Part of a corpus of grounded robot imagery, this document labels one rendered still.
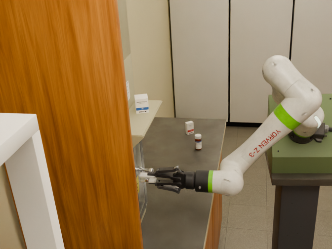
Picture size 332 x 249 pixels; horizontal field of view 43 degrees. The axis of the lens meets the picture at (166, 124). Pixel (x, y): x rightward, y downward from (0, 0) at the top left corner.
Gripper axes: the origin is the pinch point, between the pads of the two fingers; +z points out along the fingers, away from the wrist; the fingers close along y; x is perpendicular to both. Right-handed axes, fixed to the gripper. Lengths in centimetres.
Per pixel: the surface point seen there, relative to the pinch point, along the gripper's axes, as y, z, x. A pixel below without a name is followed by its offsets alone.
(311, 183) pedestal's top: -29, -74, -45
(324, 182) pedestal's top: -29, -80, -46
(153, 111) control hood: 31.2, -4.9, -0.4
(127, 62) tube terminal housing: 48.7, 5.4, -6.7
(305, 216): -55, -73, -51
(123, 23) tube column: 64, 5, -7
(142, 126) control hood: 31.6, -3.7, 12.8
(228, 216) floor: -124, -26, -127
